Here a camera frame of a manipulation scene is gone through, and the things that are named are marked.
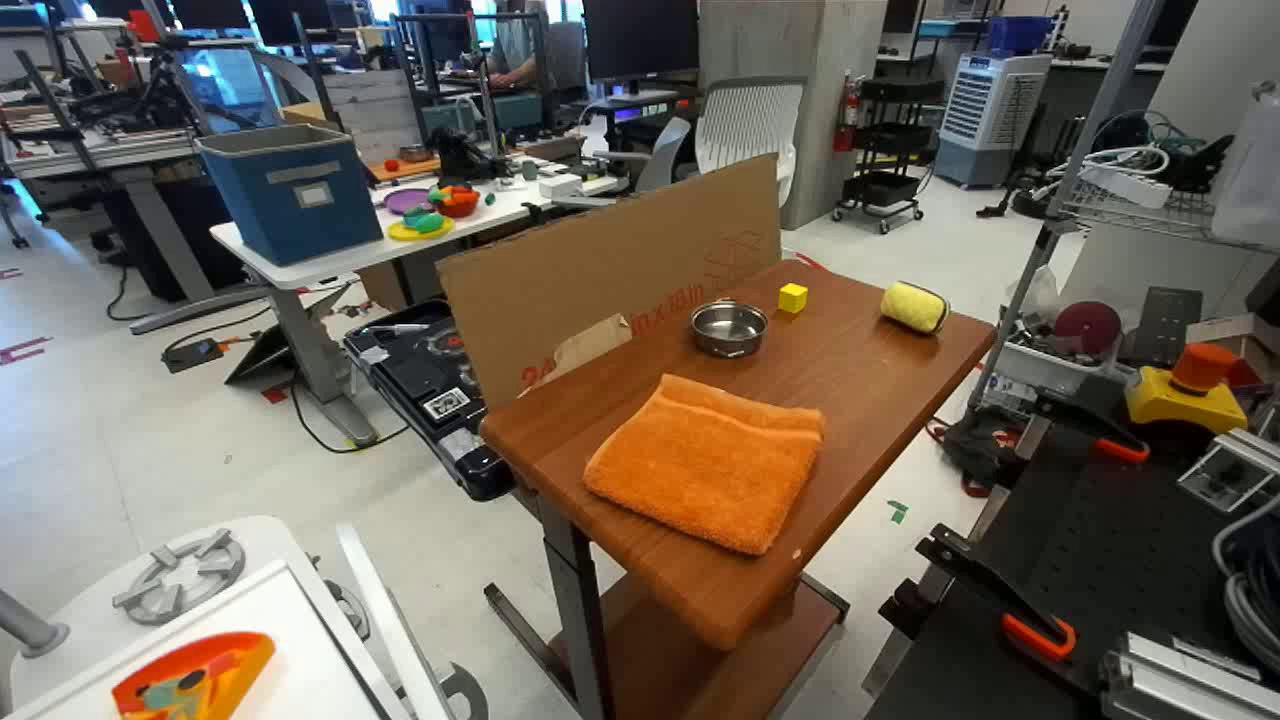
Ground silver metal pot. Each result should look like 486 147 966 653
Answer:
684 295 772 362

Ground brown cardboard panel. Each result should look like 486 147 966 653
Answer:
437 150 783 412

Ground orange folded towel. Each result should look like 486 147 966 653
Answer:
579 370 830 559

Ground black printed floor board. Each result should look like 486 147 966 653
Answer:
340 299 518 502

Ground brown wooden table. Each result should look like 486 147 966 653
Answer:
475 256 999 720

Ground red toy bowl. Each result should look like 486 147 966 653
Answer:
437 184 486 225

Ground white office chair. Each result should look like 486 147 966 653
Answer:
692 81 810 211

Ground yellow toy plate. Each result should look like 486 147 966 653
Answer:
386 216 459 247

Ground yellow quilted plush toy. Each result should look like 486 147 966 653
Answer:
876 275 952 339

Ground purple toy plate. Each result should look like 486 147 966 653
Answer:
380 184 437 219

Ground red fire extinguisher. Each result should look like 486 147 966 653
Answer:
833 73 865 156

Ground black computer monitor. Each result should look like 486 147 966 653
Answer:
579 0 705 83

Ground black rolling cart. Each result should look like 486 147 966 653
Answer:
833 73 948 238

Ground white standing desk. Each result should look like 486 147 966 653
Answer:
210 167 592 452

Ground blue storage bin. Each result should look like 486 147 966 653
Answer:
197 121 390 268

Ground white air cooler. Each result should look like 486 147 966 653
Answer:
930 49 1055 190

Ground dark red disc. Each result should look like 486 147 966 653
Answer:
1054 295 1127 361

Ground black power box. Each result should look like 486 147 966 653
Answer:
156 333 227 375

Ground white toy stove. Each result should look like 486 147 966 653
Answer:
0 513 455 720

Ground black breadboard bench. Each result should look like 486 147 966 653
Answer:
865 412 1280 720

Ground yellow emergency stop button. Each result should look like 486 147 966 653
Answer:
1124 339 1253 436

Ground orange plastic toy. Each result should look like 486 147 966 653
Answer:
108 626 282 720

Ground black clamp orange handle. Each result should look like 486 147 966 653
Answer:
984 396 1158 470
913 518 1080 670

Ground grey aluminium post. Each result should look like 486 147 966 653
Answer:
967 0 1172 415

